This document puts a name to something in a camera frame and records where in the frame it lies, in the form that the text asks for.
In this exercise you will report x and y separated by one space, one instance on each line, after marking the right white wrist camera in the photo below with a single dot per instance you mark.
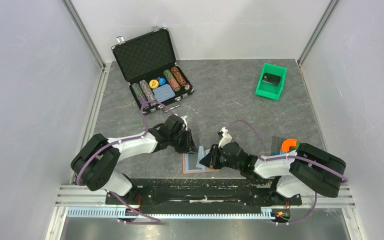
225 137

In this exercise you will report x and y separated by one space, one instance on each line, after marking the green red chip row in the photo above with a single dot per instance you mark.
171 80

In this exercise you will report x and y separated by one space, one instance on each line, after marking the purple poker chip row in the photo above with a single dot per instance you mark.
148 93

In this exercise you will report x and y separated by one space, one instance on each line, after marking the tan leather card holder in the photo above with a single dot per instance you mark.
191 162

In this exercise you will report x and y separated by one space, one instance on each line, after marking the orange brown chip row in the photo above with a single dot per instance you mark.
180 79

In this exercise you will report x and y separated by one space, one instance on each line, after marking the green poker chip row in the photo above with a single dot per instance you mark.
139 93

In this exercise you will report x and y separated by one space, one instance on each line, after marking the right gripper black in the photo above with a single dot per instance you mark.
211 158

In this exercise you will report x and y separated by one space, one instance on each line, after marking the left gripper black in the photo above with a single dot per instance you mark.
189 148

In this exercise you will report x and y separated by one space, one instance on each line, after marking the black credit card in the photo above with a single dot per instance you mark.
271 79

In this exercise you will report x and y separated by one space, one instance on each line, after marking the blue playing card deck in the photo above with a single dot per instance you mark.
163 93

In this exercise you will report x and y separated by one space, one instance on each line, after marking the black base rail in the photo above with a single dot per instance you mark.
205 198

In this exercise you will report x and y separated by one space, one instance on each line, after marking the blue dealer button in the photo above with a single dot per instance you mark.
161 81

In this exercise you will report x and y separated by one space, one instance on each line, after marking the green plastic bin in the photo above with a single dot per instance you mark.
267 90

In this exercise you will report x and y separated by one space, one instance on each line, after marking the yellow dealer button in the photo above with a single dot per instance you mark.
154 83

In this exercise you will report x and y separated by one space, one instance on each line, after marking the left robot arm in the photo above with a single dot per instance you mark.
94 165

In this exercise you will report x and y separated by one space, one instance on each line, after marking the colourful toy block set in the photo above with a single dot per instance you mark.
283 145

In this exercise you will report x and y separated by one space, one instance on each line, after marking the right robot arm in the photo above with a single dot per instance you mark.
307 169

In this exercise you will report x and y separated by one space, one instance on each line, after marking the black poker chip case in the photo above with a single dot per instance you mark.
145 57

